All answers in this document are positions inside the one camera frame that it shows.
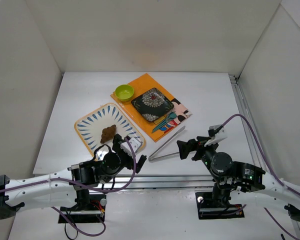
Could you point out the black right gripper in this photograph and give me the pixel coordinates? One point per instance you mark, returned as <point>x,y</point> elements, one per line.
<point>194,146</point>

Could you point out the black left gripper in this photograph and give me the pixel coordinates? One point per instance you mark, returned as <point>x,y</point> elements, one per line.
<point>127,155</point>

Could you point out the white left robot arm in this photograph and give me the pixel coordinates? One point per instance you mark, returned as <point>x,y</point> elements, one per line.
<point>69,188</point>

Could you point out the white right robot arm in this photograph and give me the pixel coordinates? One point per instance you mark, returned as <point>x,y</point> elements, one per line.
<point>237,184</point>

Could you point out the brown croissant bread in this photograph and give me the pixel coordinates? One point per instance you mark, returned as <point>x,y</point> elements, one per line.
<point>108,133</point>

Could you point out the teal plastic spoon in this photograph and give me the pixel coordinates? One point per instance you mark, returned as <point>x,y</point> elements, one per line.
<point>168,119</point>

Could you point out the teal plastic fork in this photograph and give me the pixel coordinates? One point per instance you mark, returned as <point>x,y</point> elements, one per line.
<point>162,123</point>

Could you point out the white blue-patterned rectangular plate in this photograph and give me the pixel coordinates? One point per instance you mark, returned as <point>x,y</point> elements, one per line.
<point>91,129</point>

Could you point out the black floral square plate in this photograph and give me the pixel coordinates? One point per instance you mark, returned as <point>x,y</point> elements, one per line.
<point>152,104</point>

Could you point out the green small bowl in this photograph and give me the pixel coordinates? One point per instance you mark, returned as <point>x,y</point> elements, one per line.
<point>124,92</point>

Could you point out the orange cartoon placemat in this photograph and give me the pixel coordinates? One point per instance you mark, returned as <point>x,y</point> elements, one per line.
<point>143,84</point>

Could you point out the aluminium frame rail front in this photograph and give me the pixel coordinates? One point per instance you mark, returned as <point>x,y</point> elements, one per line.
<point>159,182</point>

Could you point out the aluminium frame rail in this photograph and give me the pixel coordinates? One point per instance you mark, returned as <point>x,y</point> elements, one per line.
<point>159,182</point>
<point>247,120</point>

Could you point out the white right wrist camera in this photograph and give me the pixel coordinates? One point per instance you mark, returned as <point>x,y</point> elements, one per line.
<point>216,134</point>

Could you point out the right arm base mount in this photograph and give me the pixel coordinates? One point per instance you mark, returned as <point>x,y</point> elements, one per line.
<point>213,209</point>

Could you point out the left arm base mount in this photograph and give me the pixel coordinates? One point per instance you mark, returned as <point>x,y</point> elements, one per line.
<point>91,213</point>

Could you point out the aluminium frame rail right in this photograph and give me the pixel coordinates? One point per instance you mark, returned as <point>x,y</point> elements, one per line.
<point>247,120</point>

